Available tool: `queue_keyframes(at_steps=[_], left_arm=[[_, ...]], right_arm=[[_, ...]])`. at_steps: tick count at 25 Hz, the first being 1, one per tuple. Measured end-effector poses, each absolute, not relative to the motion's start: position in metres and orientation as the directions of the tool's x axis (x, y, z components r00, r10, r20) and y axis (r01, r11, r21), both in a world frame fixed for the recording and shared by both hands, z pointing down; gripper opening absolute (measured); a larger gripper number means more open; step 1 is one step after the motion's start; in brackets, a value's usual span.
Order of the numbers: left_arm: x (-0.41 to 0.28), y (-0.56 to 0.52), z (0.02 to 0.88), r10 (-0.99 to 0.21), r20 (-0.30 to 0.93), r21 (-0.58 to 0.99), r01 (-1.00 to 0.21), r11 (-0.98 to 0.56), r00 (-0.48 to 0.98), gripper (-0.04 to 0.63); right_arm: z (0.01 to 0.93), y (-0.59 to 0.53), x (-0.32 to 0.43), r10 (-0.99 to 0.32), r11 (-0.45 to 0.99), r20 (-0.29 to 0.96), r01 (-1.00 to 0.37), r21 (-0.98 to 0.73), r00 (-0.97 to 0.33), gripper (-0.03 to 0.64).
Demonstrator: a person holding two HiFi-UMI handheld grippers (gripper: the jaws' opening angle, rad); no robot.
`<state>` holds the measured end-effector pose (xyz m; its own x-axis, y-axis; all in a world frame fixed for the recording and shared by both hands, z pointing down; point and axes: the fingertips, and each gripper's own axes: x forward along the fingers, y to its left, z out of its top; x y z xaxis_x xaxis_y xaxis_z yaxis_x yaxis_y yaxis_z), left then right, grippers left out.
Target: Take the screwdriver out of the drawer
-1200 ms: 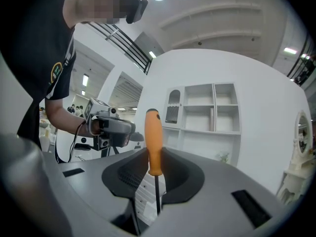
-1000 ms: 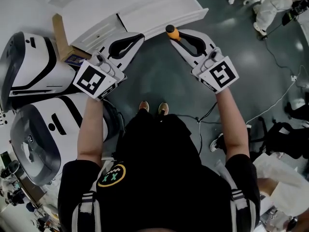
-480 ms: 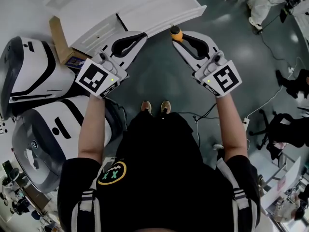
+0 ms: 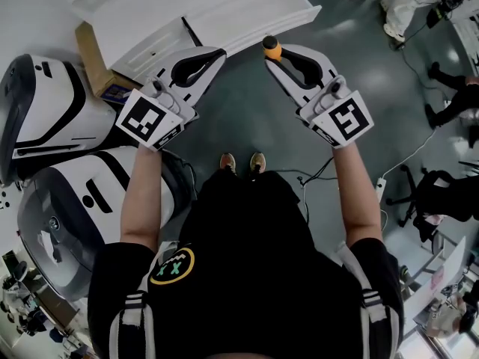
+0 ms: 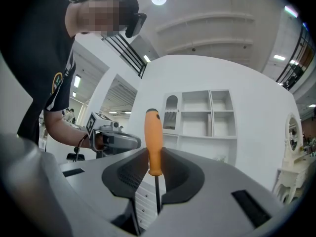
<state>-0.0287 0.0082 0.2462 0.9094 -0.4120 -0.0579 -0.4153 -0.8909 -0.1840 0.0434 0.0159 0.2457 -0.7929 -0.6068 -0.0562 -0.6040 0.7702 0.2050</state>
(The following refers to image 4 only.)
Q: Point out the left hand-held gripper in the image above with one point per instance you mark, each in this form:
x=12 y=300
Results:
x=140 y=120

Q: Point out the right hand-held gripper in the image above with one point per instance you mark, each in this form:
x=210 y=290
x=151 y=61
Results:
x=351 y=118

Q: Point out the orange screwdriver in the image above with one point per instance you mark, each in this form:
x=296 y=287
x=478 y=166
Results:
x=272 y=49

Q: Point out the white drawer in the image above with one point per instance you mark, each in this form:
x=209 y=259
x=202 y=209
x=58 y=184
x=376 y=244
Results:
x=254 y=17
x=153 y=49

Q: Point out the person's left forearm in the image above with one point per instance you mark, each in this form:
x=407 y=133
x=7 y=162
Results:
x=140 y=200

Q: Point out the person's right forearm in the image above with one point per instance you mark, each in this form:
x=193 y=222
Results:
x=357 y=200

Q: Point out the closed white drawer front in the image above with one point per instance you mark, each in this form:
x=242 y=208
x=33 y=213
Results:
x=153 y=49

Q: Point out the white cabinet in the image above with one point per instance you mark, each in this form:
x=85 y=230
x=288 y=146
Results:
x=149 y=9

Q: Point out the brown cardboard box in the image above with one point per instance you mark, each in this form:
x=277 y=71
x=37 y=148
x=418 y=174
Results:
x=93 y=66

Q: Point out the person's left shoe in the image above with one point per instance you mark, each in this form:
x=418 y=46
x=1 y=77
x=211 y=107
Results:
x=228 y=162

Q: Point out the person's shoe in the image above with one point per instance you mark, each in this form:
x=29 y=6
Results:
x=228 y=162
x=258 y=161

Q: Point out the person's right shoe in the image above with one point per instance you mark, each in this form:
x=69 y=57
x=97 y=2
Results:
x=258 y=161

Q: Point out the white power strip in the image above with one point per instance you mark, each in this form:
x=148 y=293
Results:
x=381 y=189

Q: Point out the white and black robot shell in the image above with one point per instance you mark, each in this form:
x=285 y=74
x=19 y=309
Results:
x=48 y=107

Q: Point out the black office chair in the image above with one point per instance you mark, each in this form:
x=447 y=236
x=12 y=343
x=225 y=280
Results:
x=438 y=200

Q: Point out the white and grey robot shell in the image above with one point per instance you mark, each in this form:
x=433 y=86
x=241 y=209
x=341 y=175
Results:
x=67 y=230

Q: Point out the person's black shirt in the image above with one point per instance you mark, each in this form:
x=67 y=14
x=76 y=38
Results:
x=250 y=275

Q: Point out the white board panel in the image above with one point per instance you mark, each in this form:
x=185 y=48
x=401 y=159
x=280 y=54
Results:
x=438 y=279

